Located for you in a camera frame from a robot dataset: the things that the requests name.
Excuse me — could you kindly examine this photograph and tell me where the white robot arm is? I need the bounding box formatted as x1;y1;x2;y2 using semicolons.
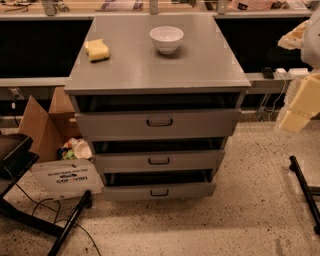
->
275;9;320;136

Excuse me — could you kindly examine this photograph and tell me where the white ceramic bowl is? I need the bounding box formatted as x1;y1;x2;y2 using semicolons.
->
149;26;184;54

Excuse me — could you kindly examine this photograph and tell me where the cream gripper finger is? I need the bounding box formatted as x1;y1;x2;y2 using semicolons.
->
275;73;320;133

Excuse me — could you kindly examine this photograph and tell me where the grey drawer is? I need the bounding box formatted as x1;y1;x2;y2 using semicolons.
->
75;109;240;139
103;182;216;201
94;150;225;173

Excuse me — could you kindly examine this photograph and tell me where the black power adapter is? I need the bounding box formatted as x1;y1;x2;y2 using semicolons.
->
262;67;274;79

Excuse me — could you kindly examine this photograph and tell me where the yellow sponge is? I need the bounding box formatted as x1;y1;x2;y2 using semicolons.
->
84;39;110;62

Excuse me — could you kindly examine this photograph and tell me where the grey drawer cabinet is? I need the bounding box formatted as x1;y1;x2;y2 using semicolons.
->
65;14;250;188

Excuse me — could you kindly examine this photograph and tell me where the grey bottom drawer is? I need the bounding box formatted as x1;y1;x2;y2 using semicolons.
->
103;182;216;201

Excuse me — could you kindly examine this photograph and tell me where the black stand left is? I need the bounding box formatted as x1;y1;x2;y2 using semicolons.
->
0;133;93;256

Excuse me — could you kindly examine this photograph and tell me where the black stand leg right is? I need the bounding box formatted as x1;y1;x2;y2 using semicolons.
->
289;156;320;235

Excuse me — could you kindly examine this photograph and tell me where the grey middle drawer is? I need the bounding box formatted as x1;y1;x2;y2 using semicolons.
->
94;150;225;173

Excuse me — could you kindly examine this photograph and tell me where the white power strip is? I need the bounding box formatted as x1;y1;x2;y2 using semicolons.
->
274;68;309;80

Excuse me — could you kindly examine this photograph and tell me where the brown cardboard box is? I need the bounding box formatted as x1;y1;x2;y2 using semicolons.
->
18;87;103;200

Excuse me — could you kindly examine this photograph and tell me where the white cable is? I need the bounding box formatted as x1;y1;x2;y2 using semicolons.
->
266;73;288;122

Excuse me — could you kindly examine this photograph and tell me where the grey top drawer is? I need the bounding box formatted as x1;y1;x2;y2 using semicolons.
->
75;109;240;139

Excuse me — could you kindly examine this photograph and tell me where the crumpled trash in box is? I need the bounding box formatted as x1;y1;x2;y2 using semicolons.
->
58;138;92;160

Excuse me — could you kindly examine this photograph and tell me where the black floor cable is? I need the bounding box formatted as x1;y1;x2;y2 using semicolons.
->
3;166;102;256

